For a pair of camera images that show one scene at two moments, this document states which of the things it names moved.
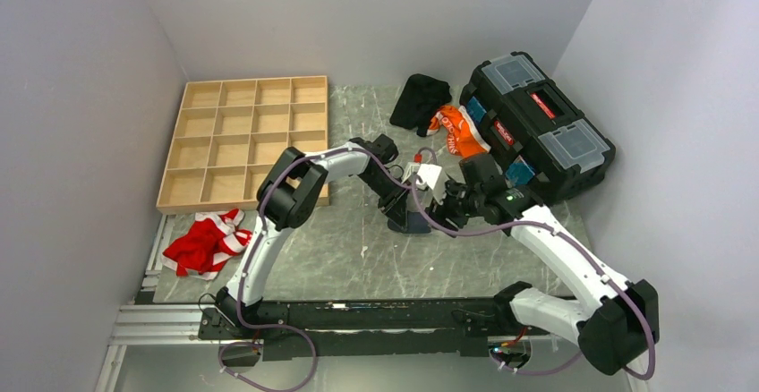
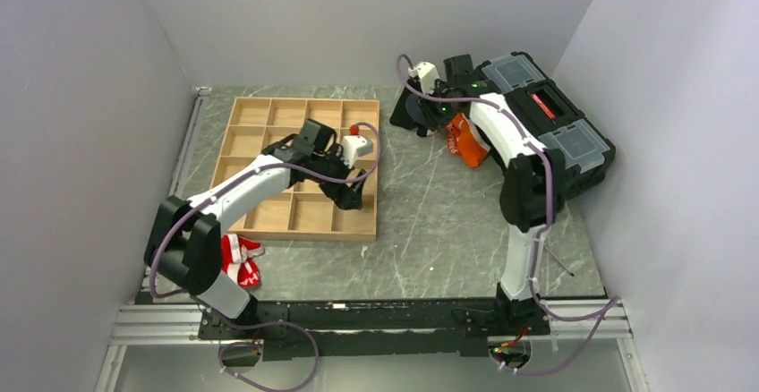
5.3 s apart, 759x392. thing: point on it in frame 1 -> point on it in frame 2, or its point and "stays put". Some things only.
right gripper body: [457, 204] -> [438, 112]
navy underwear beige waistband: [415, 224] -> [415, 110]
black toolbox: [541, 138] stays put
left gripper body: [391, 193] -> [333, 166]
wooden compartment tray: [226, 132] -> [300, 211]
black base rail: [319, 330] stays put
